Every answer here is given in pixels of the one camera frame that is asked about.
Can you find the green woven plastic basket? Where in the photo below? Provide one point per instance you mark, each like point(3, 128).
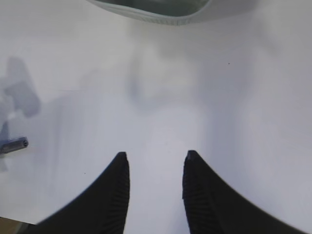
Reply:
point(166, 12)

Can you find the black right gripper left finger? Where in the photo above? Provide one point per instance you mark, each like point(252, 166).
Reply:
point(100, 209)

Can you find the silver glitter pen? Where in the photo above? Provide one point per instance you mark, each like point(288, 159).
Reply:
point(13, 145)

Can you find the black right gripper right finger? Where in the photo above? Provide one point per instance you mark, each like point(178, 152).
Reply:
point(214, 207)

